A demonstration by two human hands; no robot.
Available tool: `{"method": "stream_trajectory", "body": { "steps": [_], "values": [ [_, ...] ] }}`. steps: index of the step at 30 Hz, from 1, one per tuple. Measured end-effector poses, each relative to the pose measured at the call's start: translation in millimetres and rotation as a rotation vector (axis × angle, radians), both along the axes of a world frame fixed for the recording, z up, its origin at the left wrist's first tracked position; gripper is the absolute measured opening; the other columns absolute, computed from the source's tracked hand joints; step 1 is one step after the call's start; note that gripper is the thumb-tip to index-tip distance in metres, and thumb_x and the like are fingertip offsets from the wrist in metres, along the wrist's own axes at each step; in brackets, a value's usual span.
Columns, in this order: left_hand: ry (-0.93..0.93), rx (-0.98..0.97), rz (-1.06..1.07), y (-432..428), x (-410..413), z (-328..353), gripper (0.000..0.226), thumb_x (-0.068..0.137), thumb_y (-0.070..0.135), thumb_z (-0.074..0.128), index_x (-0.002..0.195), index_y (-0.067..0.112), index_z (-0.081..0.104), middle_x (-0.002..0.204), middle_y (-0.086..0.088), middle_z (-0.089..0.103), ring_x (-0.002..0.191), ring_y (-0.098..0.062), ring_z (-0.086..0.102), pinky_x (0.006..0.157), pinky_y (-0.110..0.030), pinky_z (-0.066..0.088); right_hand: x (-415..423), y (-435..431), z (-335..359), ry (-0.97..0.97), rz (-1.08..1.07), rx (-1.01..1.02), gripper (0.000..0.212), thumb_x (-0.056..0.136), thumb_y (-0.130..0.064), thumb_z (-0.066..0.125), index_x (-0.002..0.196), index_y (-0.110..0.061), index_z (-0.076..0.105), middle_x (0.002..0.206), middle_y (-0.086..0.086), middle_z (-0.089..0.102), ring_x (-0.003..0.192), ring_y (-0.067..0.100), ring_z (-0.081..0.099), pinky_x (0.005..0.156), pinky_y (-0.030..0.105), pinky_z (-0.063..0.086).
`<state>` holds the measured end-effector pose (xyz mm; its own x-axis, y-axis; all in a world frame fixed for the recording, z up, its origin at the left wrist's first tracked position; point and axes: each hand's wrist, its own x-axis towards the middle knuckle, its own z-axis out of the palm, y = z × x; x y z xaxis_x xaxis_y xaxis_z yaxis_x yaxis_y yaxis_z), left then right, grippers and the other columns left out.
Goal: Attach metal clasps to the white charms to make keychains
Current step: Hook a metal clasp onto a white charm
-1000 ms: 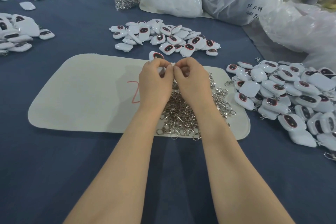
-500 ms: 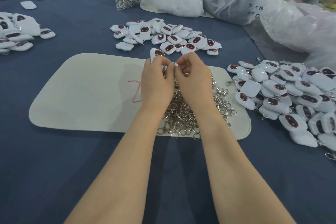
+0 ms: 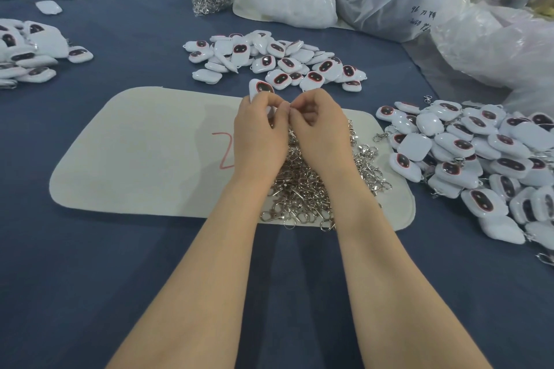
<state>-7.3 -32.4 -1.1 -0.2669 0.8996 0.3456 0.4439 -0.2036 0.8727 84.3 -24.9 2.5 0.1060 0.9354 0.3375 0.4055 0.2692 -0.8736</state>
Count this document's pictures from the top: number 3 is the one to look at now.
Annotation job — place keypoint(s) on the person's right hand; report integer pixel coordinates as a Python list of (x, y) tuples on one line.
[(325, 135)]

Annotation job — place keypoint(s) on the cream felt work mat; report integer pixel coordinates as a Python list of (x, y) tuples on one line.
[(125, 152)]

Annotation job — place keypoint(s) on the thin red thread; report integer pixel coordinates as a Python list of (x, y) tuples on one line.
[(223, 148)]

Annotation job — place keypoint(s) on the person's right forearm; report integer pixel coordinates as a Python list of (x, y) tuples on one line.
[(411, 286)]

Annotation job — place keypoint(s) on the white charm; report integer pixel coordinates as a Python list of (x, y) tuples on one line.
[(260, 87)]

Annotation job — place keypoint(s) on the person's left forearm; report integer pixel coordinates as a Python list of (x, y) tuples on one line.
[(199, 286)]

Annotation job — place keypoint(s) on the person's left hand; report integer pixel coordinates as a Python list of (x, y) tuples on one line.
[(260, 139)]

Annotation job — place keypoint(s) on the crumpled clear plastic bag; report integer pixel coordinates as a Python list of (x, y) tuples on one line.
[(504, 46)]

